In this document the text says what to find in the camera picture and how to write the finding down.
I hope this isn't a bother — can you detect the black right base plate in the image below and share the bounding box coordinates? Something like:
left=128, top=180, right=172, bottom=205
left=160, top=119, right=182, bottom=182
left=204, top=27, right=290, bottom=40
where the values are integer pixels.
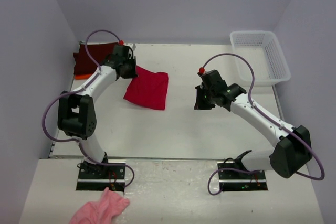
left=217, top=150, right=268, bottom=192

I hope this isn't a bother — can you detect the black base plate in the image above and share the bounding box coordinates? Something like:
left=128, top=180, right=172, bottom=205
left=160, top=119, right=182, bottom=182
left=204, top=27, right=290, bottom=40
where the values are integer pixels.
left=76, top=161, right=125, bottom=192
left=217, top=150, right=268, bottom=192

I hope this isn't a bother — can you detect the pink cloth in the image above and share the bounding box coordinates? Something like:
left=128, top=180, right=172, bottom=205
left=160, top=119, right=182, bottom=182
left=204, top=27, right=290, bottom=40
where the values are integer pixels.
left=69, top=188, right=130, bottom=223

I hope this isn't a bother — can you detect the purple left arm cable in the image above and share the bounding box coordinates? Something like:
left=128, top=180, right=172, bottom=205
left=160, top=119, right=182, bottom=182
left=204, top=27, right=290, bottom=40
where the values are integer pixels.
left=41, top=29, right=135, bottom=189

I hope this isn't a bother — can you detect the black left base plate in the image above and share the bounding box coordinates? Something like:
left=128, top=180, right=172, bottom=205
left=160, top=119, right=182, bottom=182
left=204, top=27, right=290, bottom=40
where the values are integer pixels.
left=76, top=161, right=125, bottom=192

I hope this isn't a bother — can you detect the orange folded t-shirt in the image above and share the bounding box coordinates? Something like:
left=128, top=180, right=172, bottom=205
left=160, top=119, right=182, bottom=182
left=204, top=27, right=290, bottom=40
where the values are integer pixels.
left=74, top=74, right=90, bottom=80

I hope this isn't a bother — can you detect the white plastic basket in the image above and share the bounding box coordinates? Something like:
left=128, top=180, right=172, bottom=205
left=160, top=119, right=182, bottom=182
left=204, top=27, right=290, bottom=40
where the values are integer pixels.
left=230, top=30, right=291, bottom=86

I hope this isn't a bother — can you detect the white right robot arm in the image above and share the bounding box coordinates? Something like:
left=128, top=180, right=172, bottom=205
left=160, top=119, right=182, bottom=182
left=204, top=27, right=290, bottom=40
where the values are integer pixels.
left=194, top=68, right=312, bottom=178

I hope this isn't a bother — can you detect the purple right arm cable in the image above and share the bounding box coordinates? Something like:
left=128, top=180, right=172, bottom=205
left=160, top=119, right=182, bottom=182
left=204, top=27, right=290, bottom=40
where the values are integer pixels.
left=207, top=52, right=326, bottom=195

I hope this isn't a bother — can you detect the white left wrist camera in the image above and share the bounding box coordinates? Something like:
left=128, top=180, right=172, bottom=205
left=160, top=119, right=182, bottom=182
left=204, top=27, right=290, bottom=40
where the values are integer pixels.
left=127, top=43, right=136, bottom=51

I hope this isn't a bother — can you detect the red t-shirt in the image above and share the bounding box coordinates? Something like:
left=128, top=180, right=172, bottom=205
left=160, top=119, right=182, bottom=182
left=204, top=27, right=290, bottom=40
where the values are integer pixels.
left=123, top=66, right=169, bottom=111

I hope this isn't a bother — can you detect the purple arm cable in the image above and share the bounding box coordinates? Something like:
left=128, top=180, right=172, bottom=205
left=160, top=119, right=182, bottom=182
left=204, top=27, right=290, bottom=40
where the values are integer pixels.
left=207, top=52, right=326, bottom=195
left=41, top=29, right=135, bottom=189

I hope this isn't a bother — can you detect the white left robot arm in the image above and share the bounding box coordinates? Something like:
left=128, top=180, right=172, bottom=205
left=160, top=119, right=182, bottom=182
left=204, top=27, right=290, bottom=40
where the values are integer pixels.
left=57, top=44, right=138, bottom=178

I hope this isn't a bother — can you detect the dark maroon t-shirt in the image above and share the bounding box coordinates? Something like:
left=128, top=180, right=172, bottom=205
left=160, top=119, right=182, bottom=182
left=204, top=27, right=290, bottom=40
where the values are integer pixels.
left=73, top=43, right=117, bottom=75

